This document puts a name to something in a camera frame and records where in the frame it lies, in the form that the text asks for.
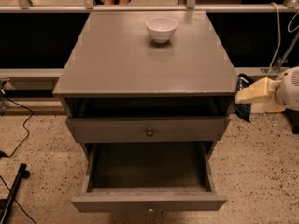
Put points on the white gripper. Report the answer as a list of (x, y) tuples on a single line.
[(288, 89)]

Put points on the dark blueberry rxbar wrapper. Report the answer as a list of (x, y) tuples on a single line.
[(242, 103)]

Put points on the closed grey upper drawer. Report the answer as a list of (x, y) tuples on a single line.
[(134, 130)]

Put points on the open grey lower drawer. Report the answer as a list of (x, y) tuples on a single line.
[(148, 177)]

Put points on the round brass drawer knob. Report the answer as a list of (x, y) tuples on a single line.
[(149, 132)]

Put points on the grey wooden drawer cabinet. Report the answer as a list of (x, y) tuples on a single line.
[(118, 71)]

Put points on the white ceramic bowl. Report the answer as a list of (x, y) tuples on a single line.
[(161, 29)]

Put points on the black stand leg with wheel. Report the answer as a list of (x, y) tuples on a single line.
[(6, 203)]

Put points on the metal bracket strut right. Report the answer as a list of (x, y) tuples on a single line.
[(275, 67)]

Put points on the grey metal railing frame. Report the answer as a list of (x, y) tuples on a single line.
[(149, 8)]

